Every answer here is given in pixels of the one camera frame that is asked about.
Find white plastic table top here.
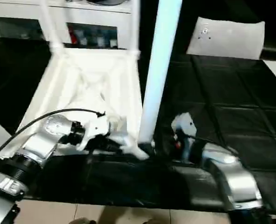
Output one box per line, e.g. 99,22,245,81
0,48,151,161

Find black work mat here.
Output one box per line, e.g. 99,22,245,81
0,36,276,213

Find red item behind glass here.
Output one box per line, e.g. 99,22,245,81
69,28,77,44

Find white board with round fitting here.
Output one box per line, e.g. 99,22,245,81
186,16,266,60

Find dark cabinet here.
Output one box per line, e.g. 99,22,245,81
130,0,200,56

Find grey round object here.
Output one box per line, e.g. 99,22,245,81
86,0,127,6

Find white glass-door cabinet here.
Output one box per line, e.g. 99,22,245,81
0,0,132,49

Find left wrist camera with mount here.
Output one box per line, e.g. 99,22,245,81
78,113,112,152

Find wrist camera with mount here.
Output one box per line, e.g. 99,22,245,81
78,113,112,152
171,112,197,162

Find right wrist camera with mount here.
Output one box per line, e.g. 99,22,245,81
171,112,197,162

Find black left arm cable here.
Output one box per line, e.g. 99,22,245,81
0,108,106,165

